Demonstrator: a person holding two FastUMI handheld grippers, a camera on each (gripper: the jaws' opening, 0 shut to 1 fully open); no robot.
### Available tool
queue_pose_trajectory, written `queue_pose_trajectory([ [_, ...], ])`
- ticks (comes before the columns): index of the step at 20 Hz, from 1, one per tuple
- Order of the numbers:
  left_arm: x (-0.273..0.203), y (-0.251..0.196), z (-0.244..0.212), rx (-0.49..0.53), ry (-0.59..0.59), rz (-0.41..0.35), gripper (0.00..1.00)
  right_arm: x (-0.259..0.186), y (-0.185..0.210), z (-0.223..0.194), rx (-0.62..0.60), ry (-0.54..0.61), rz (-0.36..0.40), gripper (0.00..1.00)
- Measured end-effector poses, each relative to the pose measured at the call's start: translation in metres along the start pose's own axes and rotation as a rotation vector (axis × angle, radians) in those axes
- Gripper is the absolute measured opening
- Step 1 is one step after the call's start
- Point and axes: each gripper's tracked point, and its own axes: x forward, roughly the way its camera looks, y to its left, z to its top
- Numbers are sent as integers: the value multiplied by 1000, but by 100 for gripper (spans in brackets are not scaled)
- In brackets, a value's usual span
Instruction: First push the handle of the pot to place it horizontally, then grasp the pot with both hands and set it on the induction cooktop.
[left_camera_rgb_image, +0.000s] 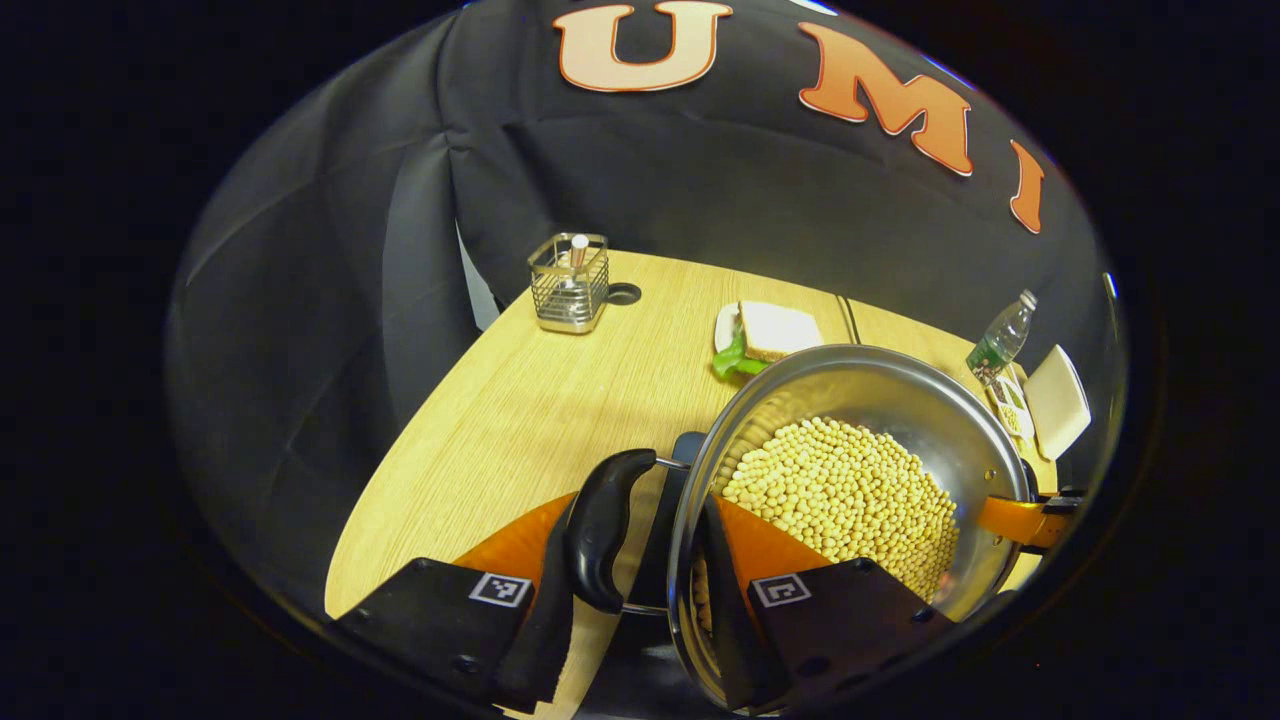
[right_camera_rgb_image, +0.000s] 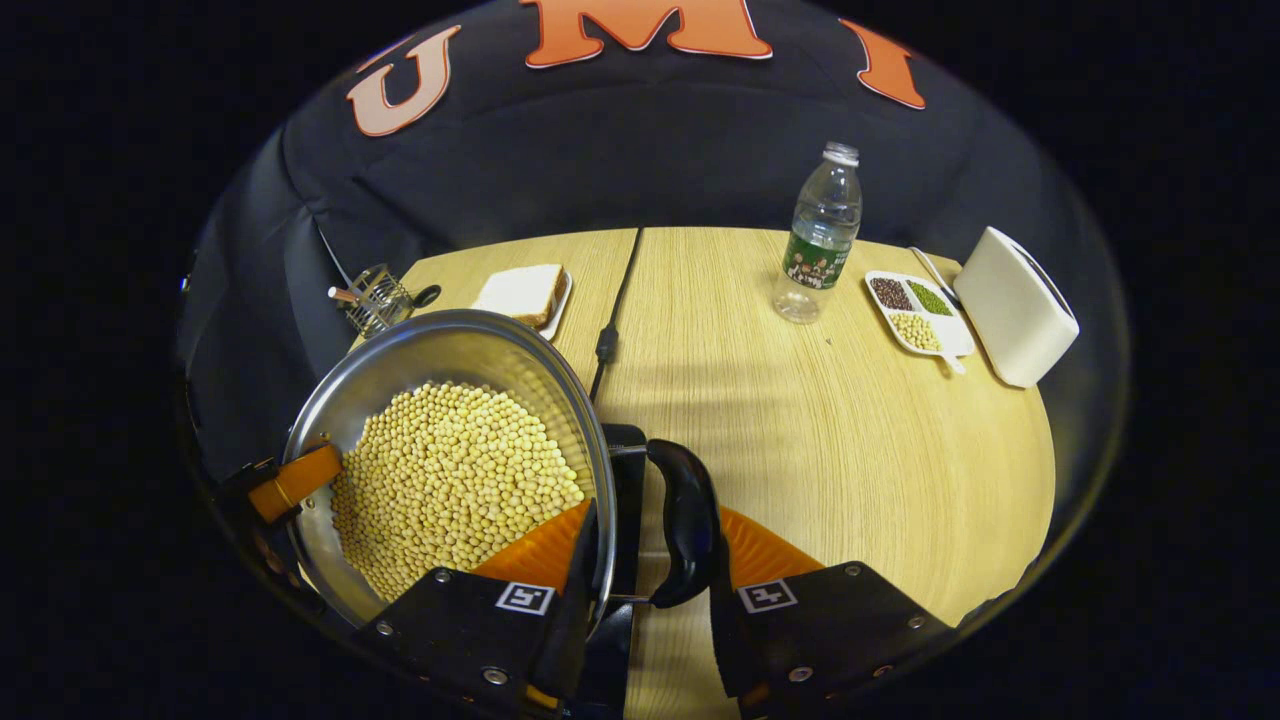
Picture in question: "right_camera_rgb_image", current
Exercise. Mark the small heap of soybeans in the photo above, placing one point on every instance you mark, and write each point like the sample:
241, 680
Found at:
915, 330

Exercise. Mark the white toaster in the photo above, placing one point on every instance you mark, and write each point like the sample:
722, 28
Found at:
1015, 310

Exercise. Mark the heap of red beans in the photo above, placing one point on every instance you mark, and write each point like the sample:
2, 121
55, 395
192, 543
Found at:
890, 293

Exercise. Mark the white divided dish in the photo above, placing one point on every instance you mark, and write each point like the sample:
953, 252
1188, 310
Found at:
950, 335

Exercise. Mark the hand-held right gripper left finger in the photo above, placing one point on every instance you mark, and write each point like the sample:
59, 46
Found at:
565, 640

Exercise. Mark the pile of soybeans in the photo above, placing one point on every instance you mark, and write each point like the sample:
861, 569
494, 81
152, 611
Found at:
450, 480

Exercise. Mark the bread sandwich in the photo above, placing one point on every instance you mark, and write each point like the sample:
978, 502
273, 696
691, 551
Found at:
520, 292

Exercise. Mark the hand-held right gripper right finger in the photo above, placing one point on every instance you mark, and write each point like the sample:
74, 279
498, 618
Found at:
722, 650

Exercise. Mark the heap of green mung beans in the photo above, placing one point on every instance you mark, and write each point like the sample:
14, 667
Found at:
930, 298

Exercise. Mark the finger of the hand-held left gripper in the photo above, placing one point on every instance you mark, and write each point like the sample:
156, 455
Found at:
295, 480

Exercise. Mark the black backdrop cloth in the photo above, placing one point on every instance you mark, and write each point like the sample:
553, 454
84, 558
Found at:
620, 150

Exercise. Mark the clear plastic water bottle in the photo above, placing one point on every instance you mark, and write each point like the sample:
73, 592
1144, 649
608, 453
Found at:
820, 230

